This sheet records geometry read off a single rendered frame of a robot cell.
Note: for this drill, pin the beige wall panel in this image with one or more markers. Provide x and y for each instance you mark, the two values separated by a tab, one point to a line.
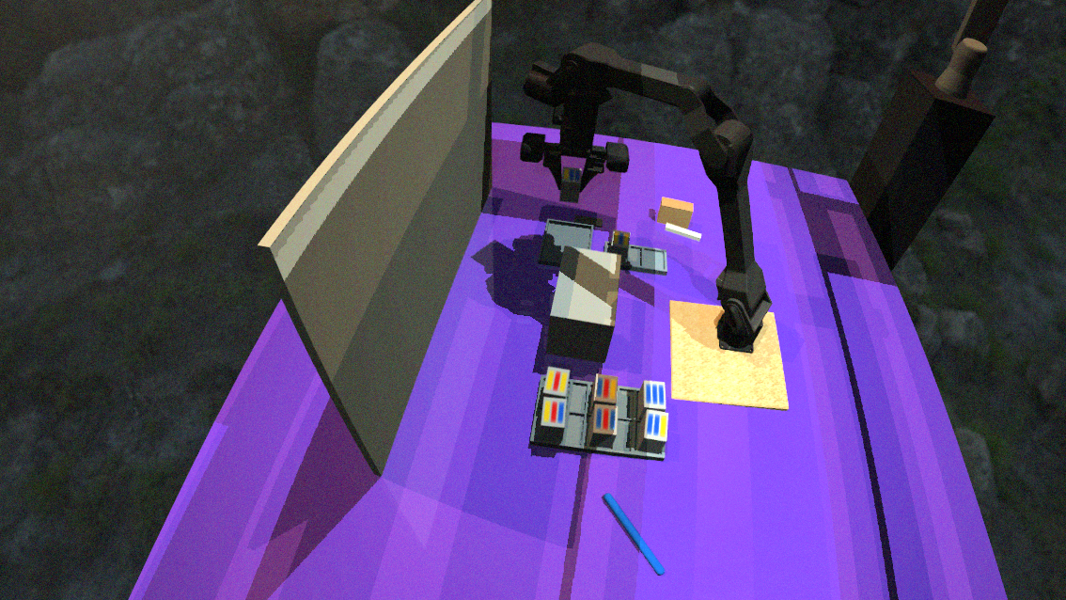
365	255

